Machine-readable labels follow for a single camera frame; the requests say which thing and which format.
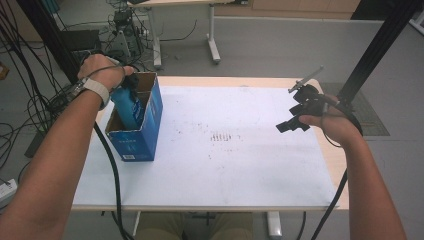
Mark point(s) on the person's left hand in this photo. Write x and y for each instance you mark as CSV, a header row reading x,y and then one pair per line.
x,y
103,71

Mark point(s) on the white paper sheet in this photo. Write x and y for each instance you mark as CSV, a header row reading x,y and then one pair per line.
x,y
233,160

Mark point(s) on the white table leg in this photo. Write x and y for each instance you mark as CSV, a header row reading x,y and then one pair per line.
x,y
274,225

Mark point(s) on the beige band wristwatch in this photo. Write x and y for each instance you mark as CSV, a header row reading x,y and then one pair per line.
x,y
98,90

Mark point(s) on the white power strip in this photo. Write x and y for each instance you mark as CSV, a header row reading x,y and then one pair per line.
x,y
6,190

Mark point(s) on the blue plastic bottle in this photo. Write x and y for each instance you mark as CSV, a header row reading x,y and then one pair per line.
x,y
128,110

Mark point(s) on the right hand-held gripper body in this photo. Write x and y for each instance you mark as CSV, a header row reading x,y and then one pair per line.
x,y
310,96

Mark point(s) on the blue cardboard box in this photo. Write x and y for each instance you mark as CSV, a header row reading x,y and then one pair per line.
x,y
140,143

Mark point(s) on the person's right hand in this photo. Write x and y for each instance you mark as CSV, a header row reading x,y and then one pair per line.
x,y
333,125

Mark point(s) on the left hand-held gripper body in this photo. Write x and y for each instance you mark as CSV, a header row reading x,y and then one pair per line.
x,y
132,81

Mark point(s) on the black metal frame post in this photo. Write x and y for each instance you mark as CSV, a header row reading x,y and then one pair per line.
x,y
50,36
380,46

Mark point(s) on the person's khaki trousers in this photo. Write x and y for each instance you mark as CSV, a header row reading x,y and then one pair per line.
x,y
156,226

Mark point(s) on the white background desk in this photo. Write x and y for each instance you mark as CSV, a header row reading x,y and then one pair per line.
x,y
156,40

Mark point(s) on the black equipment case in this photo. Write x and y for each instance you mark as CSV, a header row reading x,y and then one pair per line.
x,y
81,41

